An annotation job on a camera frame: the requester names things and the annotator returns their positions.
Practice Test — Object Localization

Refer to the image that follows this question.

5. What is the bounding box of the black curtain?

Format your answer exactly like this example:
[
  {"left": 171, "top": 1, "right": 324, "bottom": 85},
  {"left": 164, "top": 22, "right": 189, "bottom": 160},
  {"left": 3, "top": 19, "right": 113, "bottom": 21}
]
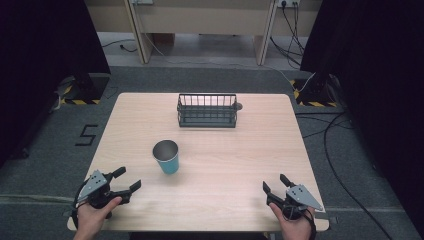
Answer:
[
  {"left": 299, "top": 0, "right": 424, "bottom": 238},
  {"left": 0, "top": 0, "right": 112, "bottom": 168}
]

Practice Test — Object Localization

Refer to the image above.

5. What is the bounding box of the person's right hand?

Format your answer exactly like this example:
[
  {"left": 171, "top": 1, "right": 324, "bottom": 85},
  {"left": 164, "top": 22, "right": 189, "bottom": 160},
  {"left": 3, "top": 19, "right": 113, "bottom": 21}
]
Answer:
[{"left": 268, "top": 202, "right": 316, "bottom": 240}]

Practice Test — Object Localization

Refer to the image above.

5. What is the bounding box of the black wire rack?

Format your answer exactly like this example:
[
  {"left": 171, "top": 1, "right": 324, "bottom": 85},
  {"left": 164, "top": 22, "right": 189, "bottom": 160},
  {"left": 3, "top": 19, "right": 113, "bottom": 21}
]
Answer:
[{"left": 176, "top": 93, "right": 239, "bottom": 129}]

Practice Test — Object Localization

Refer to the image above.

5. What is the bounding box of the teal cup with metal inside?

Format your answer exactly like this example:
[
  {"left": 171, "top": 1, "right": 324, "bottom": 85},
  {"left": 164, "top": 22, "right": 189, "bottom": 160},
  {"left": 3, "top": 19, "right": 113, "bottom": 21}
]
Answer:
[{"left": 152, "top": 139, "right": 180, "bottom": 175}]

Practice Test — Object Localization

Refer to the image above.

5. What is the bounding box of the short black floor cable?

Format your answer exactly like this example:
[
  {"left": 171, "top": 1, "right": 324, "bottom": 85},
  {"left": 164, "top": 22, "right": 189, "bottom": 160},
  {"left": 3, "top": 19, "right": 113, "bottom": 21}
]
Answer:
[{"left": 101, "top": 38, "right": 138, "bottom": 54}]

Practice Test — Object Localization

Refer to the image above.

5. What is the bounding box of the beige wooden desk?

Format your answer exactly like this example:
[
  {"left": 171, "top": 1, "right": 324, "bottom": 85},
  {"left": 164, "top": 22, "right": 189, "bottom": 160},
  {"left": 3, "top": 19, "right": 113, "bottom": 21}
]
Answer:
[{"left": 84, "top": 0, "right": 324, "bottom": 66}]

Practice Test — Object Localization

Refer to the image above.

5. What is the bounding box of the person's left hand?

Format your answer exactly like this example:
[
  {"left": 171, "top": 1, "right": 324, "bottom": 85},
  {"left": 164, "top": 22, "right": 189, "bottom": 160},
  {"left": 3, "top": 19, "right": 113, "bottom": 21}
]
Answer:
[{"left": 73, "top": 196, "right": 123, "bottom": 238}]

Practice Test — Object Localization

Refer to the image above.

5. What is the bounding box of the long black floor cable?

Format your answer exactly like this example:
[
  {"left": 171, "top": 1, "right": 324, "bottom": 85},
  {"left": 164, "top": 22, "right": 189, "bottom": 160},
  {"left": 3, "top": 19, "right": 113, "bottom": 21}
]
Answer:
[{"left": 295, "top": 111, "right": 396, "bottom": 240}]

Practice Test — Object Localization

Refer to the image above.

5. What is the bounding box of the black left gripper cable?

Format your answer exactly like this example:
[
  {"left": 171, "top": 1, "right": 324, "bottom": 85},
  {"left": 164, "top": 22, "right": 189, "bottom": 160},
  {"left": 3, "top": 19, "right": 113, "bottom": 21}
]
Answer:
[{"left": 70, "top": 186, "right": 88, "bottom": 231}]

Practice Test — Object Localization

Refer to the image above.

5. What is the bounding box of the yellow black hazard tape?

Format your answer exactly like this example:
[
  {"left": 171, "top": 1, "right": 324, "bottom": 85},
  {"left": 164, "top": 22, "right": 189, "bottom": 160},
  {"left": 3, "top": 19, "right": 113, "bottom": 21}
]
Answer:
[
  {"left": 289, "top": 79, "right": 338, "bottom": 108},
  {"left": 59, "top": 84, "right": 101, "bottom": 106}
]

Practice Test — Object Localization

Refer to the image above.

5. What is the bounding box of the black tape floor mark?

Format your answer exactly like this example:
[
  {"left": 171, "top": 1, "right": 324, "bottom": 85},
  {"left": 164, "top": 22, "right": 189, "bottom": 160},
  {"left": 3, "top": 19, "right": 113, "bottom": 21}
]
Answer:
[{"left": 74, "top": 124, "right": 99, "bottom": 147}]

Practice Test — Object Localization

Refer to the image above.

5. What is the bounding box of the black stand base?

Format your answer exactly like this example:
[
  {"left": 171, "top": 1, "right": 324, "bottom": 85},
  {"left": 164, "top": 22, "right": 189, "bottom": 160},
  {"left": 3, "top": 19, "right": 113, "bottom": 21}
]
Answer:
[
  {"left": 298, "top": 71, "right": 334, "bottom": 104},
  {"left": 73, "top": 72, "right": 111, "bottom": 101}
]

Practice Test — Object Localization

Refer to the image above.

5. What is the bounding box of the bundle of black cables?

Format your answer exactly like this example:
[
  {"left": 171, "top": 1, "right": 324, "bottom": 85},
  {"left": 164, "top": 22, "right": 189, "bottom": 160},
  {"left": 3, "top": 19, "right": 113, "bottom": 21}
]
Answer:
[{"left": 269, "top": 3, "right": 307, "bottom": 70}]

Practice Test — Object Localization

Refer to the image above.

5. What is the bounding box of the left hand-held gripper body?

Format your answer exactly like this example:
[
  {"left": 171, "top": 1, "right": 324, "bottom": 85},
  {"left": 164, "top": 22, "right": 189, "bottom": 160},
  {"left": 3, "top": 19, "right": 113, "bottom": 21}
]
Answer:
[{"left": 78, "top": 169, "right": 132, "bottom": 210}]

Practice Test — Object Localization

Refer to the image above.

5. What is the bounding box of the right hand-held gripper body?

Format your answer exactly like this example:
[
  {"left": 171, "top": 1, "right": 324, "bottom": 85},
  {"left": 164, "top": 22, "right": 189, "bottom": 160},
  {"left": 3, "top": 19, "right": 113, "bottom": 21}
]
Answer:
[{"left": 278, "top": 184, "right": 325, "bottom": 222}]

